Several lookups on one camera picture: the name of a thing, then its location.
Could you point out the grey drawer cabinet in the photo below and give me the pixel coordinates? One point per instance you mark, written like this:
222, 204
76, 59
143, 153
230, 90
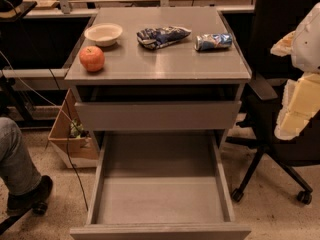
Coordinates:
177, 73

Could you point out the black office chair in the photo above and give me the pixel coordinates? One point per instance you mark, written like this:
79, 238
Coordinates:
262, 98

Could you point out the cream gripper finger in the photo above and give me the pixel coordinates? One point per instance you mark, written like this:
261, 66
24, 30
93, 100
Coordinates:
300, 102
284, 46

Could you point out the closed top drawer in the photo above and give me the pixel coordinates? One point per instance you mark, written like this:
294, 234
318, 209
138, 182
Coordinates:
151, 116

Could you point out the blue chip bag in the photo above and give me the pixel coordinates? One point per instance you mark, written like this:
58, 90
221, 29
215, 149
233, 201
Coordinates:
157, 38

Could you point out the open middle drawer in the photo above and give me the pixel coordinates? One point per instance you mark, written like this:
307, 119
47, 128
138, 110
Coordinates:
163, 186

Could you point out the red apple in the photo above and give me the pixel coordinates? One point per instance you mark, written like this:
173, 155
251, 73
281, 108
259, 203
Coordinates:
92, 58

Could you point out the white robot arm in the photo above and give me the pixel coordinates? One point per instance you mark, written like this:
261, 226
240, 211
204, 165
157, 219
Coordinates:
305, 54

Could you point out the person leg in jeans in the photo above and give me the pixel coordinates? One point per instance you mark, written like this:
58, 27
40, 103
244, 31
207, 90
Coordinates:
16, 166

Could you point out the green item in box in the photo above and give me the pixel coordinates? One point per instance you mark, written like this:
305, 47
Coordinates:
76, 129

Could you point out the cardboard box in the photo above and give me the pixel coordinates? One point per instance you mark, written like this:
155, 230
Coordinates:
74, 152

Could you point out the white bowl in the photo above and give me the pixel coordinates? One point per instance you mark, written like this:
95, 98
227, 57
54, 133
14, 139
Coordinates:
103, 34

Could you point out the black shoe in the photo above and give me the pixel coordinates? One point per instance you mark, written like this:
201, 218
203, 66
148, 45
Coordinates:
19, 204

